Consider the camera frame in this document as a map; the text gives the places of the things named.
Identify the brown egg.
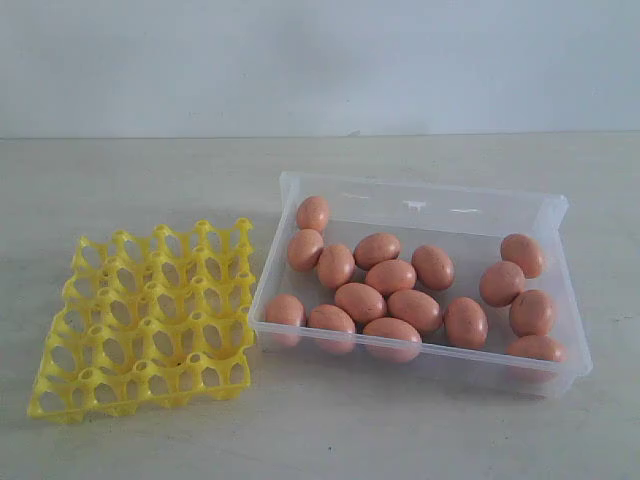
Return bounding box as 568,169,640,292
265,294,307,347
353,232,401,270
334,282,387,325
509,289,556,337
443,297,488,349
316,244,355,289
296,196,330,233
500,233,546,279
363,317,422,363
365,259,416,296
307,304,356,355
287,229,324,272
411,245,455,291
479,260,525,307
387,289,442,335
506,335,567,384

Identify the clear plastic bin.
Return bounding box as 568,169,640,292
249,172,593,397

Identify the yellow plastic egg tray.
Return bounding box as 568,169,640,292
27,218,255,423

